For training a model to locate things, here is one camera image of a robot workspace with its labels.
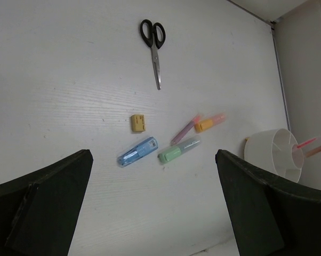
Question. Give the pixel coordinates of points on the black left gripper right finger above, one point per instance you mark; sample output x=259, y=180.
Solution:
x=270, y=215

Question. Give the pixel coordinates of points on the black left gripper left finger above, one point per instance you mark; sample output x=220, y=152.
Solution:
x=39, y=210

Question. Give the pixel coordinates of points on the red slim pen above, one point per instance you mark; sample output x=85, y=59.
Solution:
x=307, y=142

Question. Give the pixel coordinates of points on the purple highlighter pen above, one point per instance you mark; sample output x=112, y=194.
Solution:
x=179, y=136

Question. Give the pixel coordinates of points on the orange highlighter pen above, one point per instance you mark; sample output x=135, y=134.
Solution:
x=313, y=152

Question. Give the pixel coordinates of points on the white round divided container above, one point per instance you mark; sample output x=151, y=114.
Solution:
x=277, y=152

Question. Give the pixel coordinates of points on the yellow capped pink highlighter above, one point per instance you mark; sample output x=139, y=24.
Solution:
x=208, y=123

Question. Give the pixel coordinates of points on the green capped highlighter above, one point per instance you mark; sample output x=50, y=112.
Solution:
x=179, y=149

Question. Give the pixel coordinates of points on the blue correction tape dispenser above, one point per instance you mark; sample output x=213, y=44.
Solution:
x=139, y=151

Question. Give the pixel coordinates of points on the yellow eraser block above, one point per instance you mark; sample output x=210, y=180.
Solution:
x=138, y=123

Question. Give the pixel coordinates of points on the aluminium rail at table edge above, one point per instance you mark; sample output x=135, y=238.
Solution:
x=272, y=24

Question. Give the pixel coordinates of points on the black handled scissors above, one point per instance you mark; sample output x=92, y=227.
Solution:
x=154, y=37

